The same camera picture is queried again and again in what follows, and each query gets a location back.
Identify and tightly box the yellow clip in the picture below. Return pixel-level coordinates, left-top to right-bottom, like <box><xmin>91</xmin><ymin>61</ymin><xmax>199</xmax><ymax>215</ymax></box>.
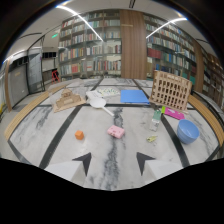
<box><xmin>146</xmin><ymin>134</ymin><xmax>158</xmax><ymax>144</ymax></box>

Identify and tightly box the blue plastic bowl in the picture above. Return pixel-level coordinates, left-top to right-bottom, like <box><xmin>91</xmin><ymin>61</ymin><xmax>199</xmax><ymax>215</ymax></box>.
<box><xmin>176</xmin><ymin>119</ymin><xmax>201</xmax><ymax>145</ymax></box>

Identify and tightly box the orange cube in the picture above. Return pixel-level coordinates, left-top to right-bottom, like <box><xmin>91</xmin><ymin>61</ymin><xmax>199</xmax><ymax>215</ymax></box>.
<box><xmin>74</xmin><ymin>130</ymin><xmax>85</xmax><ymax>141</ymax></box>

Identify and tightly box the clear plastic bottle green label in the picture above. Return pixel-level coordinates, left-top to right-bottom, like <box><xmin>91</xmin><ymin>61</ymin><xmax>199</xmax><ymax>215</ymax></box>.
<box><xmin>149</xmin><ymin>109</ymin><xmax>163</xmax><ymax>132</ymax></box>

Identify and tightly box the patterned paper fan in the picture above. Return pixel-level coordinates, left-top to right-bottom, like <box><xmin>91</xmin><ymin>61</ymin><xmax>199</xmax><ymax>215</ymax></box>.
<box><xmin>96</xmin><ymin>87</ymin><xmax>121</xmax><ymax>98</ymax></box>

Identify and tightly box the blue folder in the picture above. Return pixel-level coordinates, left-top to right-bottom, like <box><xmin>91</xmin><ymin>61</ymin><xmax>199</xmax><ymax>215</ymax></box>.
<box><xmin>119</xmin><ymin>89</ymin><xmax>151</xmax><ymax>106</ymax></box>

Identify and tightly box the large bookshelf with books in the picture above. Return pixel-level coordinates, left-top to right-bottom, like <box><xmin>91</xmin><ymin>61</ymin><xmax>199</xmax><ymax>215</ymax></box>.
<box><xmin>57</xmin><ymin>9</ymin><xmax>122</xmax><ymax>81</ymax></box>

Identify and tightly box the wooden lattice building model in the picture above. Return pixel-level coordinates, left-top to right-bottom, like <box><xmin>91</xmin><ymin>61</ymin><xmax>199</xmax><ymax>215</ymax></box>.
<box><xmin>148</xmin><ymin>70</ymin><xmax>194</xmax><ymax>112</ymax></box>

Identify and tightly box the wooden wall panel column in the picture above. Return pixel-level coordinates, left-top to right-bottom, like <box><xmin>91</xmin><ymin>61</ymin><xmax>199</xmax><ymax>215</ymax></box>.
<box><xmin>119</xmin><ymin>9</ymin><xmax>148</xmax><ymax>80</ymax></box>

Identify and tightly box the pink rectangular box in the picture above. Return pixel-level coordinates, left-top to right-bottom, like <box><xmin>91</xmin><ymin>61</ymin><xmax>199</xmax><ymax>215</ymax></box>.
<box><xmin>106</xmin><ymin>125</ymin><xmax>126</xmax><ymax>139</ymax></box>

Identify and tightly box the red step stool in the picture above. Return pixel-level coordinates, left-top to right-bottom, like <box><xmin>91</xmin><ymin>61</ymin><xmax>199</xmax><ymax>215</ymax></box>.
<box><xmin>50</xmin><ymin>69</ymin><xmax>61</xmax><ymax>84</ymax></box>

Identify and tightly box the wooden bench edge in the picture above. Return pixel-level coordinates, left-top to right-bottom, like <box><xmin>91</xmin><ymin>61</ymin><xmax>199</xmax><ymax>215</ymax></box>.
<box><xmin>4</xmin><ymin>91</ymin><xmax>50</xmax><ymax>141</ymax></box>

